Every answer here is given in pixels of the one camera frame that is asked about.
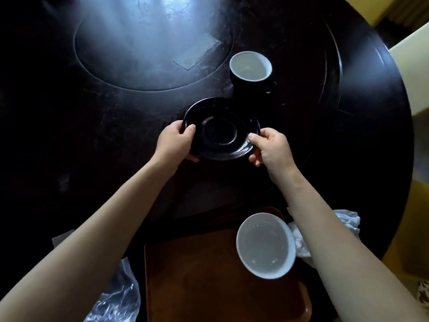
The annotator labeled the person's right hand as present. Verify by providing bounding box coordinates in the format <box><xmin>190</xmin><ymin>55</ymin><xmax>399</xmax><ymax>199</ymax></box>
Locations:
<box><xmin>248</xmin><ymin>127</ymin><xmax>299</xmax><ymax>181</ymax></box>

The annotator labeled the brown wooden tray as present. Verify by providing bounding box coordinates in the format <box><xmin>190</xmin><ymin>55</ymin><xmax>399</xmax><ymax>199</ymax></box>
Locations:
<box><xmin>144</xmin><ymin>206</ymin><xmax>313</xmax><ymax>322</ymax></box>

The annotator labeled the black cup with white inside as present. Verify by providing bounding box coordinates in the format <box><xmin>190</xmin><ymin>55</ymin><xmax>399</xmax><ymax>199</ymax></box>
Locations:
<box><xmin>229</xmin><ymin>51</ymin><xmax>277</xmax><ymax>100</ymax></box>

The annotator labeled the black saucer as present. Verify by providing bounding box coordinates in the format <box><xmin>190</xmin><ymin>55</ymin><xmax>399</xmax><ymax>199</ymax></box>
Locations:
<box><xmin>183</xmin><ymin>97</ymin><xmax>261</xmax><ymax>162</ymax></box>

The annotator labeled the clear flat plastic sheet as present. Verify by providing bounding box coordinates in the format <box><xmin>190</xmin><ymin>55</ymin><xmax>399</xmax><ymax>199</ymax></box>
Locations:
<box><xmin>173</xmin><ymin>34</ymin><xmax>222</xmax><ymax>71</ymax></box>

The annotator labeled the clear plastic bag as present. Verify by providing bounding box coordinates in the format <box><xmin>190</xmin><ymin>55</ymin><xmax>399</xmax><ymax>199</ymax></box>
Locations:
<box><xmin>52</xmin><ymin>229</ymin><xmax>141</xmax><ymax>322</ymax></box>

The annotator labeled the white bowl-shaped cup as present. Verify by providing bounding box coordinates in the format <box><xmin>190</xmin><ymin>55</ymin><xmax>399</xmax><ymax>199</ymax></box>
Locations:
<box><xmin>236</xmin><ymin>213</ymin><xmax>297</xmax><ymax>280</ymax></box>

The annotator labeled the white crumpled cloth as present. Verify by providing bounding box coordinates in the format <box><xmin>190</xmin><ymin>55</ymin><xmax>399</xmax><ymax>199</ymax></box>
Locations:
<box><xmin>287</xmin><ymin>207</ymin><xmax>361</xmax><ymax>268</ymax></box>

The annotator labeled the person's right forearm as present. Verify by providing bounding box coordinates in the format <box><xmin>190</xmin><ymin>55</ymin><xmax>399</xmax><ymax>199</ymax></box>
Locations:
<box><xmin>278</xmin><ymin>167</ymin><xmax>429</xmax><ymax>322</ymax></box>

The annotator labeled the cream chair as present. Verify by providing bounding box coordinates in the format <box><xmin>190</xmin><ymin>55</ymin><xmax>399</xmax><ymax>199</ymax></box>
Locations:
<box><xmin>387</xmin><ymin>20</ymin><xmax>429</xmax><ymax>118</ymax></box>

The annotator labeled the person's left hand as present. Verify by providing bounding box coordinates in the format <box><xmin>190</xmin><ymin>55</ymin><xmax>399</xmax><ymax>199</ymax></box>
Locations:
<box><xmin>153</xmin><ymin>120</ymin><xmax>200</xmax><ymax>170</ymax></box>

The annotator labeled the person's left forearm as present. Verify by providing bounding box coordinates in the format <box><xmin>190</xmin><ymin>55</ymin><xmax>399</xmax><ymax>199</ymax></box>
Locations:
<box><xmin>0</xmin><ymin>157</ymin><xmax>178</xmax><ymax>322</ymax></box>

